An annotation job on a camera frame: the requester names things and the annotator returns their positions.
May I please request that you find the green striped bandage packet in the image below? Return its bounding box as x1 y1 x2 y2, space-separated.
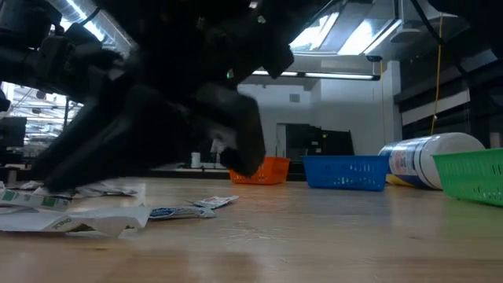
0 189 72 212

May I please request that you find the black computer monitor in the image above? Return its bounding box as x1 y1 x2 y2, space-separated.
0 116 28 149

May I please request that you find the large white gauze packet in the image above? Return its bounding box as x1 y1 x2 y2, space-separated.
0 206 153 239

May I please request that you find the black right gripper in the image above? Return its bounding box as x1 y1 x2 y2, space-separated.
117 11 296 178

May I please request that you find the white wipes canister blue label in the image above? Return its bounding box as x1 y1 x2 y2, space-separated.
378 132 486 191

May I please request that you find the white rectangular air duct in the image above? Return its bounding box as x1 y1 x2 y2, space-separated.
290 0 483 56

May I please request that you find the yellow extension cord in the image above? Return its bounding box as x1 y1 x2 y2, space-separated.
430 15 445 137

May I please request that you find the green plastic basket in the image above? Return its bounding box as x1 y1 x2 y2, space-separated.
431 148 503 208

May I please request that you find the orange plastic basket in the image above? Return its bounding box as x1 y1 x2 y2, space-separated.
229 156 291 186

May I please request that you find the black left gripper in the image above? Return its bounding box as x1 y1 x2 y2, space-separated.
23 35 119 104

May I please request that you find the blue plastic basket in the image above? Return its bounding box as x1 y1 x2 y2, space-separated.
301 155 391 193

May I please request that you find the black aluminium table frame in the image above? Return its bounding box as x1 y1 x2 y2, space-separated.
0 164 307 182

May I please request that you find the long ceiling light strip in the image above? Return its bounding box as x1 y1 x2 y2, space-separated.
251 69 381 82

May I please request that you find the black cabinet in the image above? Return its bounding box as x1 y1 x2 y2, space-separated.
277 123 354 157

